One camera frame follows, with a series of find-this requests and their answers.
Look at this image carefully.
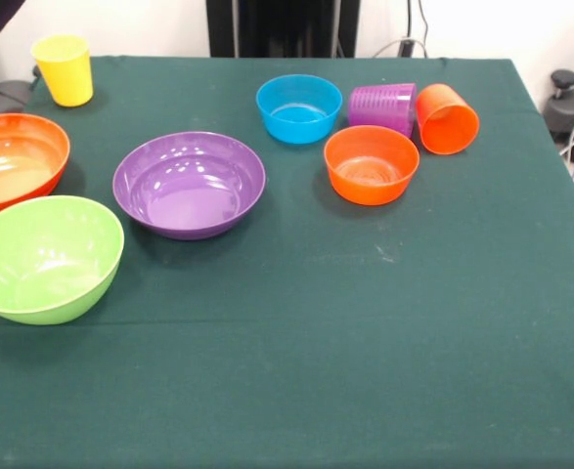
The purple plastic bowl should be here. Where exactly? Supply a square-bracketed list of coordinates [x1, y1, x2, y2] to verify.
[111, 130, 267, 241]

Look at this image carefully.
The small orange plastic bowl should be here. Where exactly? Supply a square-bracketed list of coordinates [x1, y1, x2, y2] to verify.
[323, 124, 421, 207]

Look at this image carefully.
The blue plastic bowl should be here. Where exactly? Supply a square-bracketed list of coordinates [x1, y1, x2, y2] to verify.
[255, 73, 344, 146]

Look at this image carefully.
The purple plastic cup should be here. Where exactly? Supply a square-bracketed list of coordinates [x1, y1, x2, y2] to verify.
[348, 81, 418, 140]

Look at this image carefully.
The orange plastic cup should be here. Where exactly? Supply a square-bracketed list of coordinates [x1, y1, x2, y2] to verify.
[415, 83, 481, 156]

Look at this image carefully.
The yellow plastic cup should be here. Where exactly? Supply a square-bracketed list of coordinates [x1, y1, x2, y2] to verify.
[30, 34, 95, 107]

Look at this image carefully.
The wide orange plastic bowl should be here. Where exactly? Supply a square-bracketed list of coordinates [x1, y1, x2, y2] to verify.
[0, 112, 71, 220]

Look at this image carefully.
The dark green tablecloth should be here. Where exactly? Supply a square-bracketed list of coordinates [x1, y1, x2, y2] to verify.
[0, 54, 574, 469]

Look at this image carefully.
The lime green plastic bowl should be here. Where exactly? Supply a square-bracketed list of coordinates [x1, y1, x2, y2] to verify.
[0, 194, 125, 326]

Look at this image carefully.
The black stand with knob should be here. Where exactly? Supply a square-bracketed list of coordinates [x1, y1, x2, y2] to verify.
[543, 69, 574, 143]

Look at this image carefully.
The black office chair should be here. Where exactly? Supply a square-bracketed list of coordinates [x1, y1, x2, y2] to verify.
[0, 53, 38, 118]

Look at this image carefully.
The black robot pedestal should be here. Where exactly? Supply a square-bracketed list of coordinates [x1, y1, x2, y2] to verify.
[206, 0, 361, 59]

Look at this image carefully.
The grey cable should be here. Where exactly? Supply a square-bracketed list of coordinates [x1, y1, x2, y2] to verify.
[372, 37, 429, 59]

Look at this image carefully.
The black hanging cable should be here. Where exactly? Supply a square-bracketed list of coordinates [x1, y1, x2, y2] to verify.
[416, 0, 433, 41]

